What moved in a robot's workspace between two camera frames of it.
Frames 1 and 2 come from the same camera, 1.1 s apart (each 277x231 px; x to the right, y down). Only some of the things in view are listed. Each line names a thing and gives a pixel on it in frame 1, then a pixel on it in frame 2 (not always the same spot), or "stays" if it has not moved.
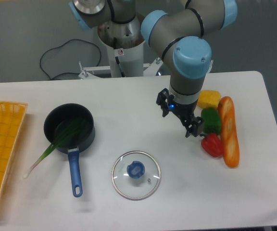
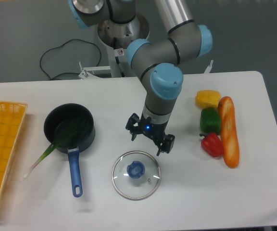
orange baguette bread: x=230 y=136 stays
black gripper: x=185 y=111 → x=154 y=131
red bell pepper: x=212 y=145 stays
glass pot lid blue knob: x=136 y=170 stays
